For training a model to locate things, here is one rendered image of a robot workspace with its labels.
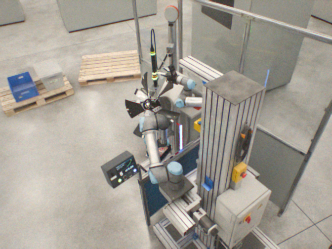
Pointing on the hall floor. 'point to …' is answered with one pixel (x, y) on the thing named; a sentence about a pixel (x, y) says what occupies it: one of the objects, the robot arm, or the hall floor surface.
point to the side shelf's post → (187, 129)
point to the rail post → (145, 204)
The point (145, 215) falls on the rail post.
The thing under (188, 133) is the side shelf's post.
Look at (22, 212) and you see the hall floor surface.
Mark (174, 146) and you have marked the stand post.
